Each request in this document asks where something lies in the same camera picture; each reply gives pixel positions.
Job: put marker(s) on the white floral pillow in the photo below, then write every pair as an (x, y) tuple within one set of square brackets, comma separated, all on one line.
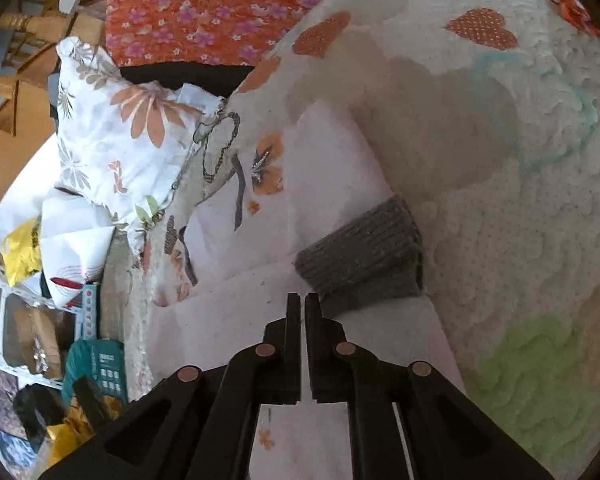
[(110, 135)]

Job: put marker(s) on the cream quilted heart-print bedspread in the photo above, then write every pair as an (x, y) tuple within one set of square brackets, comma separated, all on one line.
[(505, 220)]

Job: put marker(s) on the white floral sweater grey cuffs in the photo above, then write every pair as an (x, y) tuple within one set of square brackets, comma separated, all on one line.
[(260, 280)]

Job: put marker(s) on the wooden chair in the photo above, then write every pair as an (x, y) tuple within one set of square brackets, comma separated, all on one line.
[(25, 75)]

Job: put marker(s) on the teal box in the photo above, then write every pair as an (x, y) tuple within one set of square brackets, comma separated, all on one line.
[(97, 365)]

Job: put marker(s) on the white plastic bag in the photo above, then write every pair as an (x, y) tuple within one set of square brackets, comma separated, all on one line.
[(72, 255)]

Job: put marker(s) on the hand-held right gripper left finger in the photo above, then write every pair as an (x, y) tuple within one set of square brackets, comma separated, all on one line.
[(293, 340)]

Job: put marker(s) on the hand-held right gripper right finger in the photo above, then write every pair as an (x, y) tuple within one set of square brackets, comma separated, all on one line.
[(312, 340)]

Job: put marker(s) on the yellow plastic bag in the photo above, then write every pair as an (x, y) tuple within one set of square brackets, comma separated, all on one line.
[(22, 250)]

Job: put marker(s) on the orange floral cloth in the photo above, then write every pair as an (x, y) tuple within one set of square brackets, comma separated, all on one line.
[(205, 10)]

